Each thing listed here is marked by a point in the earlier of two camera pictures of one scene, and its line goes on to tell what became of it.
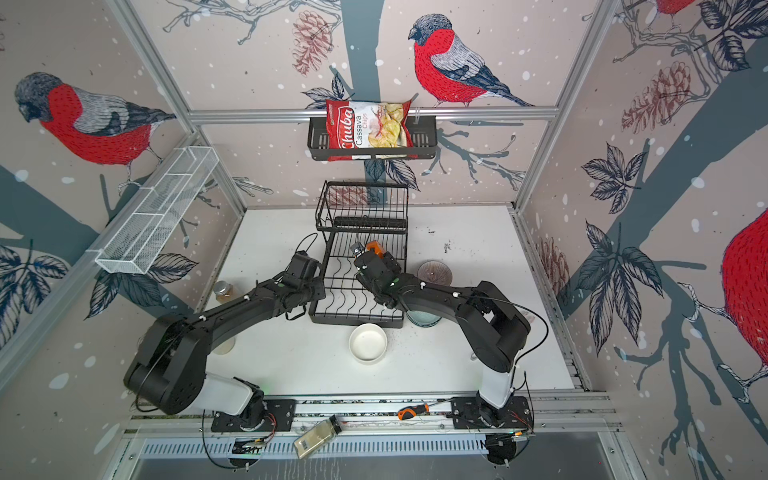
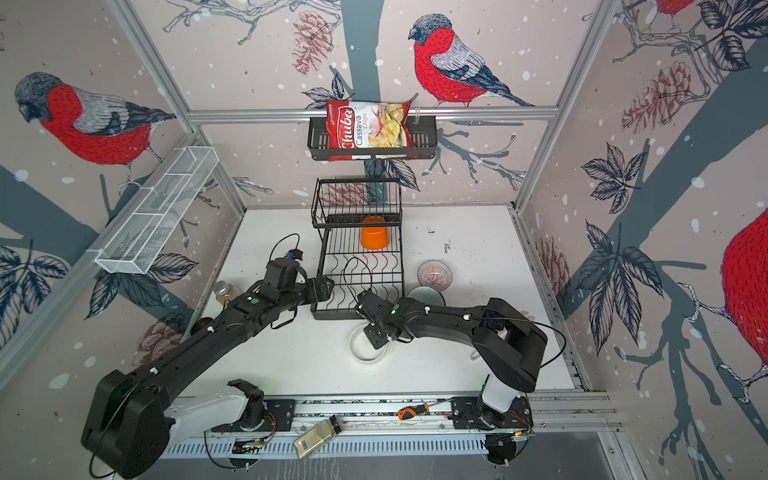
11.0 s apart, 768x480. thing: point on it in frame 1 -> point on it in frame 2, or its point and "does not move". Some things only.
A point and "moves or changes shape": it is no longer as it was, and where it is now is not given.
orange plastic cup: [377, 247] moves or changes shape
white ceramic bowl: [368, 343] does not move
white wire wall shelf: [139, 240] does not move
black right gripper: [390, 265] -> [375, 341]
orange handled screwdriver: [410, 412] does not move
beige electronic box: [316, 437] does not move
